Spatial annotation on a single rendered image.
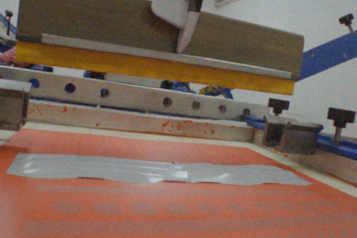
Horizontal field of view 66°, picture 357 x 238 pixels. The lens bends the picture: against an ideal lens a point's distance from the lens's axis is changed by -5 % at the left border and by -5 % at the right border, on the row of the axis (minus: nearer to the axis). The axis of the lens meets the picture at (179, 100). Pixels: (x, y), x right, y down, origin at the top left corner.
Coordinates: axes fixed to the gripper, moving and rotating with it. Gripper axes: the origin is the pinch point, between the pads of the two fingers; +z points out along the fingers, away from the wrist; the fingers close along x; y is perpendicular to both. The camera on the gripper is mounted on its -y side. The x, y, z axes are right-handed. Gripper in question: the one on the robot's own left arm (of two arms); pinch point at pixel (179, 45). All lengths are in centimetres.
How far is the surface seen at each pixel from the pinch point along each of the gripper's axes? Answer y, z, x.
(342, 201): -16.7, 15.5, 15.9
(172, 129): -6.5, 14.1, -15.2
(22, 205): 15.4, 15.6, 16.4
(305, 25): -200, -78, -196
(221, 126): -17.0, 12.4, -15.2
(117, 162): 7.2, 15.0, 6.1
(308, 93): -200, -7, -177
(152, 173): 3.8, 15.1, 8.8
